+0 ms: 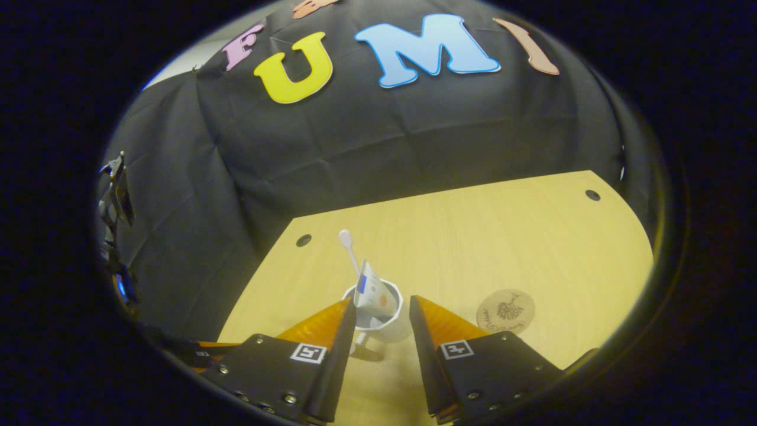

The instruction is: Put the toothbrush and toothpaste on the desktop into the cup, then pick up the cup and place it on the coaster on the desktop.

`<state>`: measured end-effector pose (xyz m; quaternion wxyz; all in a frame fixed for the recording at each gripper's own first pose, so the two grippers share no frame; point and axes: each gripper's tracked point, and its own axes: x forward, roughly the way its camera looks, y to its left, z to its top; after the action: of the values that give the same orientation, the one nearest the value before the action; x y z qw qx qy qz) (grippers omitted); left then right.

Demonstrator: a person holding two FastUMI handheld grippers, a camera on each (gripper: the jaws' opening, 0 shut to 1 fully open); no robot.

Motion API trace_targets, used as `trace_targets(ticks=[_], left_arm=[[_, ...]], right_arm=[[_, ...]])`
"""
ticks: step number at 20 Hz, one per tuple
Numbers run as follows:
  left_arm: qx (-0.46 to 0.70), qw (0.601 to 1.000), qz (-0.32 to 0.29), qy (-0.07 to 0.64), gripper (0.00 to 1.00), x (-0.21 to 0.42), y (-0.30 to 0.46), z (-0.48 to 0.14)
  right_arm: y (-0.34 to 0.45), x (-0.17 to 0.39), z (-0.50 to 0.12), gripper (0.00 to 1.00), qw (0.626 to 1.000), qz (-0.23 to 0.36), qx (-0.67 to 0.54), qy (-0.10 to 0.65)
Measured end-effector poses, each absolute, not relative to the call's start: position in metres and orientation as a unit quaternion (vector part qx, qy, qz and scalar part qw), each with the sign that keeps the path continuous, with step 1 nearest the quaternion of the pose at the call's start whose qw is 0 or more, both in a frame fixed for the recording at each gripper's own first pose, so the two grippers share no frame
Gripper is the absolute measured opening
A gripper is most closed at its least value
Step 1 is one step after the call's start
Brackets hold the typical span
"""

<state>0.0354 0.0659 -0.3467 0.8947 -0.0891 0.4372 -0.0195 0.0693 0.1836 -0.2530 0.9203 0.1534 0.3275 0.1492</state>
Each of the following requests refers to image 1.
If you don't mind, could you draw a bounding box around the light wooden desktop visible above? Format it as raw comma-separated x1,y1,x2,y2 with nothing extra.
218,170,655,426

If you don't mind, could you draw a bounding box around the white toothbrush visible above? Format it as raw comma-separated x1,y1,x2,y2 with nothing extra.
338,229,361,279

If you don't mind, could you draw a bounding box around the white cup with wooden handle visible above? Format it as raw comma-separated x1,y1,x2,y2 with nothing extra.
342,278,413,356

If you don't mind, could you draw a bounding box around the white toothpaste tube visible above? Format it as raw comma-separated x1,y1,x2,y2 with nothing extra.
353,259,398,320

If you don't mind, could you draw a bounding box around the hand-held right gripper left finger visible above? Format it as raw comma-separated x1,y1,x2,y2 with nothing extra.
200,297,358,424

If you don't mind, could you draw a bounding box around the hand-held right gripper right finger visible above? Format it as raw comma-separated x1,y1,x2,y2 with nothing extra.
409,295,564,425

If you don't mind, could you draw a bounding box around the round cork coaster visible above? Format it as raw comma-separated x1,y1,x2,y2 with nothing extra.
476,289,536,338

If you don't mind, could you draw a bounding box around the black backdrop cloth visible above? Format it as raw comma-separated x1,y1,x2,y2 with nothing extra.
98,0,657,344

